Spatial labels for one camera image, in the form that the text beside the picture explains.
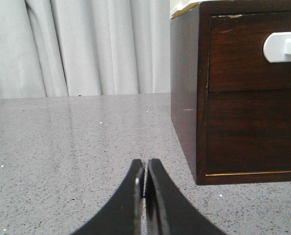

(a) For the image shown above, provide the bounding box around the dark wooden drawer cabinet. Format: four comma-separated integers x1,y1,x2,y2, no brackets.
171,0,291,185

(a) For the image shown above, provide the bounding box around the white drawer handle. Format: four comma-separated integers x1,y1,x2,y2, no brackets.
263,32,291,63

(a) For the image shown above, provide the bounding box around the white pleated curtain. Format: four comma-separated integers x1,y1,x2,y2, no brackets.
0,0,170,99

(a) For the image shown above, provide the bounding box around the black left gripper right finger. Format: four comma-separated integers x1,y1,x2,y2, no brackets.
145,159,224,235

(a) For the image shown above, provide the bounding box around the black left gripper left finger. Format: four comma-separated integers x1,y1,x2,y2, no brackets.
73,159,145,235

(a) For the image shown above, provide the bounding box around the wooden drawer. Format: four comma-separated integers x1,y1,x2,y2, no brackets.
208,12,291,93
206,90,291,174

